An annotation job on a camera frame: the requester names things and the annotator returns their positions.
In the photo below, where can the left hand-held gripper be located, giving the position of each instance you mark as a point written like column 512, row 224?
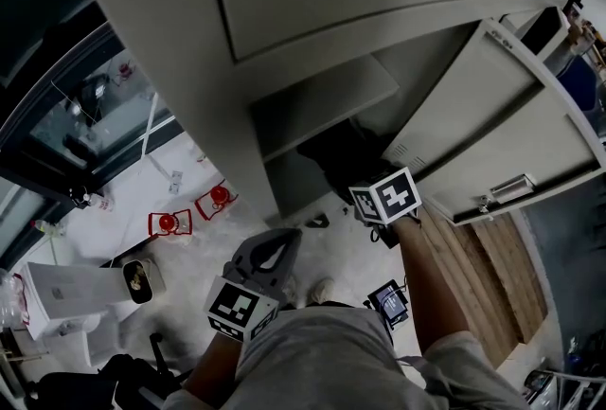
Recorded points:
column 237, row 306

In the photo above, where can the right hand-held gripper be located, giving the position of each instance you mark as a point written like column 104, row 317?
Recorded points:
column 393, row 197

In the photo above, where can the black bag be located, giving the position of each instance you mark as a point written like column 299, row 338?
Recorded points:
column 341, row 162

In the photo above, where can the person's left forearm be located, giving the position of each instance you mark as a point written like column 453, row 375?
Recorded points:
column 213, row 361

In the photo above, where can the person's right forearm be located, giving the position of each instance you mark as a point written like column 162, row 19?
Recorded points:
column 431, row 290

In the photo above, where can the open grey locker door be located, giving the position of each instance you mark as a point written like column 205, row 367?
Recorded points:
column 511, row 133

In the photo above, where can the person's white right shoe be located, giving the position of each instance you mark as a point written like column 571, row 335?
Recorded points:
column 322, row 290

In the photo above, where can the person's white shoe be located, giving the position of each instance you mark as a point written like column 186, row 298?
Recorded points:
column 322, row 290
column 291, row 292

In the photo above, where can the person's white left shoe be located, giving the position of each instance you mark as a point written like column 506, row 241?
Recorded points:
column 291, row 292

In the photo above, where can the red caged lantern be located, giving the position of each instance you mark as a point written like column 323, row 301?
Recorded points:
column 166, row 223
column 218, row 196

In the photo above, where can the small black screen device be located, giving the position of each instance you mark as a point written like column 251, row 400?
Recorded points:
column 390, row 304

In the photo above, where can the wooden step platform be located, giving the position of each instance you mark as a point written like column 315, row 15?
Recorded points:
column 497, row 285

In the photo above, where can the person's light grey shirt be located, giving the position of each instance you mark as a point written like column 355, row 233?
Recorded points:
column 322, row 361

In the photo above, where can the blue chair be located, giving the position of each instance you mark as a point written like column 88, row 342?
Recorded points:
column 580, row 91

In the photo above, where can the small white bottle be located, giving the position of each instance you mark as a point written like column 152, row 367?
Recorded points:
column 94, row 202

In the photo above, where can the white cardboard box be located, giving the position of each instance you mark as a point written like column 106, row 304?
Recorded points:
column 66, row 294

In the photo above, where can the clear bottle with green liquid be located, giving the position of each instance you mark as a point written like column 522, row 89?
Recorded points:
column 47, row 227

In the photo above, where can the black framed window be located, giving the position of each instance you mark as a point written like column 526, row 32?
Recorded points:
column 57, row 147

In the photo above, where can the black office chair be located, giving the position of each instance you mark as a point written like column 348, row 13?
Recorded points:
column 94, row 384

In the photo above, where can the clear plastic bag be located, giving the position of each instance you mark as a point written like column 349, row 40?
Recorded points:
column 12, row 304

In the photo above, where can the metal frame trolley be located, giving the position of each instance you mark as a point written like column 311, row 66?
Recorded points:
column 568, row 391

